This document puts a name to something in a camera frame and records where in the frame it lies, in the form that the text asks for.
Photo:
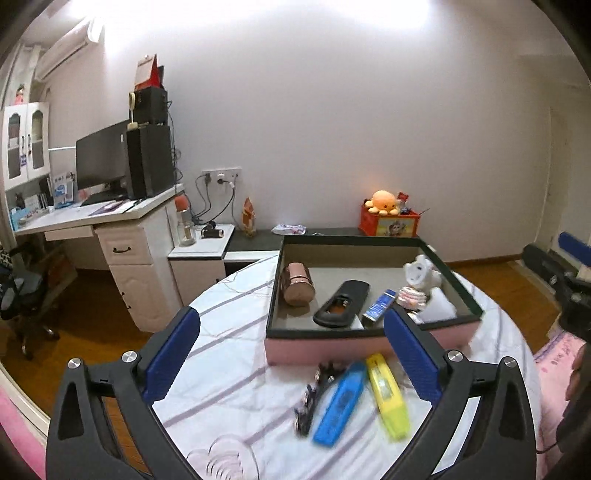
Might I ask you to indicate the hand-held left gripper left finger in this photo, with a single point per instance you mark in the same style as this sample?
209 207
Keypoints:
171 360

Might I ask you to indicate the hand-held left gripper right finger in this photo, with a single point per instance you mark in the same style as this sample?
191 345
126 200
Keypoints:
411 360

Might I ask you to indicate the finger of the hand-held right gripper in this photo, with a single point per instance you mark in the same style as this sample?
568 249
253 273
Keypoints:
545 265
575 247

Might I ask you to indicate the yellow highlighter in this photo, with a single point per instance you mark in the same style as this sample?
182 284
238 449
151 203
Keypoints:
385 392

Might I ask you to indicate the pastel building block donut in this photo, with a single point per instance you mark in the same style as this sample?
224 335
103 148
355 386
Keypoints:
411 297

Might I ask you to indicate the small blue box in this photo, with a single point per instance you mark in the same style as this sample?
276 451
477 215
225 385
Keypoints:
381 304

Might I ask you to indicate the blue rectangular case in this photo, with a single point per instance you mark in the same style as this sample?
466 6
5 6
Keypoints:
339 406

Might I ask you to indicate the white bear toy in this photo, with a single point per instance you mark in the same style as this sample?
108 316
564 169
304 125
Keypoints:
418 272

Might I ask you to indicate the pink box with dark rim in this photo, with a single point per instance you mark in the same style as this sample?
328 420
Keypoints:
323 350

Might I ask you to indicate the black remote control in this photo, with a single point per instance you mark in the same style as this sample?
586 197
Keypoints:
351 288

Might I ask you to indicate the black hair clip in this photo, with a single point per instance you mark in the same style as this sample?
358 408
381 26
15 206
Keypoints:
307 406

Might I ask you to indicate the rose gold cylinder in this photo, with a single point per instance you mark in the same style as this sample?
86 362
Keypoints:
298 288

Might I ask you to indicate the pink printed blanket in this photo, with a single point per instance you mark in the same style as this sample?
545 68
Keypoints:
551 360

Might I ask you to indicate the white nightstand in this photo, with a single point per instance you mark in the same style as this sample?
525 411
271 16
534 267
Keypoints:
198 272

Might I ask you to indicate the white desk with drawers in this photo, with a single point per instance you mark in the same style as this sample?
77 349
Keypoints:
134 258

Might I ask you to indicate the red printed storage box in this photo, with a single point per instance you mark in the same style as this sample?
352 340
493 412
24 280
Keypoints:
390 226

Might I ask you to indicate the small black device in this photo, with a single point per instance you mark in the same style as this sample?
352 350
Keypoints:
212 230

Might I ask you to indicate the clear bottle with orange cap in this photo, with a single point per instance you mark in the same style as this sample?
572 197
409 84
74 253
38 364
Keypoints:
186 221

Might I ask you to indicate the black topped low cabinet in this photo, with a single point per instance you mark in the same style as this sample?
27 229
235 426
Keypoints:
254 242

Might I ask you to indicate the small red packet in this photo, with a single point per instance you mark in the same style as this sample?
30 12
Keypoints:
404 201

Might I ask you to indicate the orange octopus plush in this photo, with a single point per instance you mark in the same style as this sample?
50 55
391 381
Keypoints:
382 203

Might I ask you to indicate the black office chair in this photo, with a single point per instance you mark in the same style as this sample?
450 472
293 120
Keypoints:
23 295

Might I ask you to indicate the white tissue packet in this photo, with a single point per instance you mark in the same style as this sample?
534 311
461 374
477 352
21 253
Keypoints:
288 229

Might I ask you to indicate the black computer tower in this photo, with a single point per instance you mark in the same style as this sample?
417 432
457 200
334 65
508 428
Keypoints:
150 161

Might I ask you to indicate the blue and white carton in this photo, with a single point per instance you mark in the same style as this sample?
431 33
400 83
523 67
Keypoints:
63 189

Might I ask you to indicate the black computer monitor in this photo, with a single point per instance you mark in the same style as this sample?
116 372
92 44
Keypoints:
101 157

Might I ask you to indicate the black speaker box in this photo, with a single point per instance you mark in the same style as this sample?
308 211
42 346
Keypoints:
152 106

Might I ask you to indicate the white glass door cabinet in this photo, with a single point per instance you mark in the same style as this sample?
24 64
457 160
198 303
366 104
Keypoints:
23 143

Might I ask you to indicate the red paper bag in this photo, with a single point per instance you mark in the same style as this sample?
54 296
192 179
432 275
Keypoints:
148 71

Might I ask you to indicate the small pink doll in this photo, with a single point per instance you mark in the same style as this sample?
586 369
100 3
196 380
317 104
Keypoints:
19 93

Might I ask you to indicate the white air conditioner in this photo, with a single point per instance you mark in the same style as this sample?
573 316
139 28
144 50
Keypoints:
64 48

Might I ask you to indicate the white wall socket strip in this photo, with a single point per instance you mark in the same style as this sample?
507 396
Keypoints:
221 174

